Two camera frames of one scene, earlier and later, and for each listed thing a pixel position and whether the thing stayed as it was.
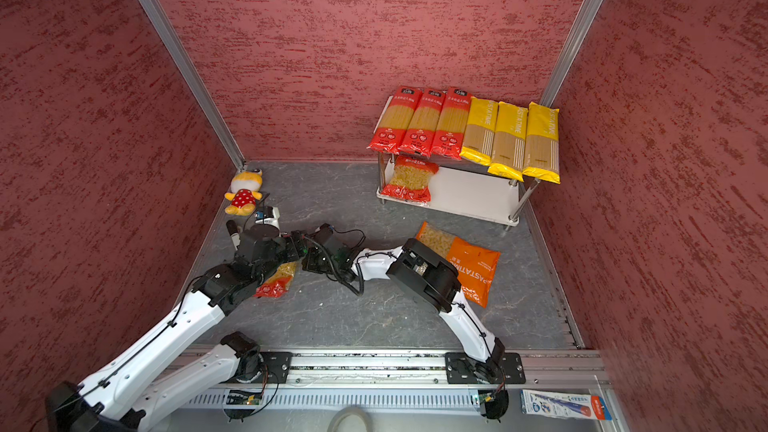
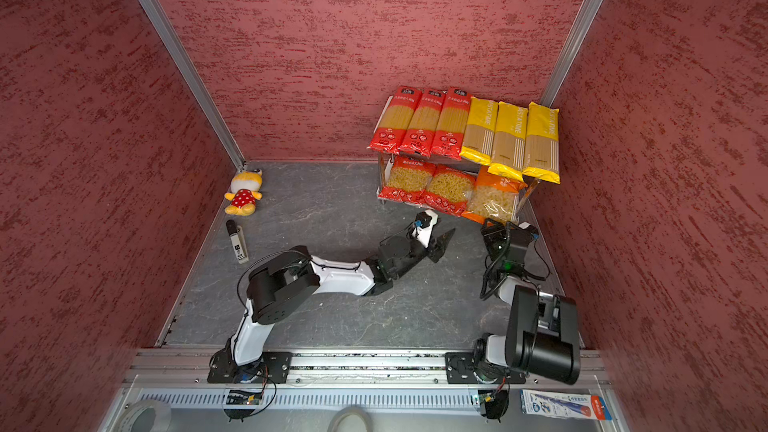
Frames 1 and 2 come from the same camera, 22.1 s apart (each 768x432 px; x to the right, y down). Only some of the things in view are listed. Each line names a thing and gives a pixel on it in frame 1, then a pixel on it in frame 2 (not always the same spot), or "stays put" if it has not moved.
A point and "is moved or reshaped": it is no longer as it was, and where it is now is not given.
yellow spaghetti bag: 480,130 stays put
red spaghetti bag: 419,135 stays put
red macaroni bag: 410,180 stays put
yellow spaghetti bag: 542,143 stays put
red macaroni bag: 278,283 is moved or reshaped
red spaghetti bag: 450,129 stays put
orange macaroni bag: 476,265 -> 494,195
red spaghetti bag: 396,119 stays put
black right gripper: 310,246 -> 498,238
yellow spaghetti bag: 509,142 stays put
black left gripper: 267,273 -> 428,247
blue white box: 564,405 stays put
